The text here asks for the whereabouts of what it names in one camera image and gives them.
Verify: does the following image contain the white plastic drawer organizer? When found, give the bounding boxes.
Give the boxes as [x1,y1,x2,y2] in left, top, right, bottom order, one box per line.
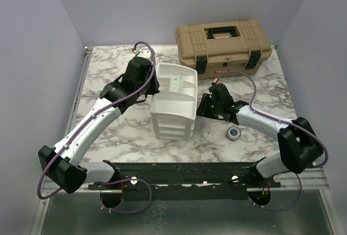
[150,63,198,141]

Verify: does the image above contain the round compact with lid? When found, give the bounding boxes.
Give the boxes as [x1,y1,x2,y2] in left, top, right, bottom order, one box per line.
[226,126,241,141]

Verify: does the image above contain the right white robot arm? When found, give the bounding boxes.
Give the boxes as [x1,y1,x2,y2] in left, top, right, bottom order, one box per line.
[197,83,324,187]

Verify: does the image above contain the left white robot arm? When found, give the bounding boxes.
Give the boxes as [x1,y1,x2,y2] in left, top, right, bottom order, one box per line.
[38,55,159,194]

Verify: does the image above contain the tan plastic toolbox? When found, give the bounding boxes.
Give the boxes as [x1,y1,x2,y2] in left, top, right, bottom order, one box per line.
[175,19,272,80]

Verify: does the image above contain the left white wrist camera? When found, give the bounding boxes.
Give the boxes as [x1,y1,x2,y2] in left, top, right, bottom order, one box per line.
[135,49,152,62]

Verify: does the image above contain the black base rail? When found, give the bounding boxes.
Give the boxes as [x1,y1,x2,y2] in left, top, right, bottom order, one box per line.
[88,162,280,200]

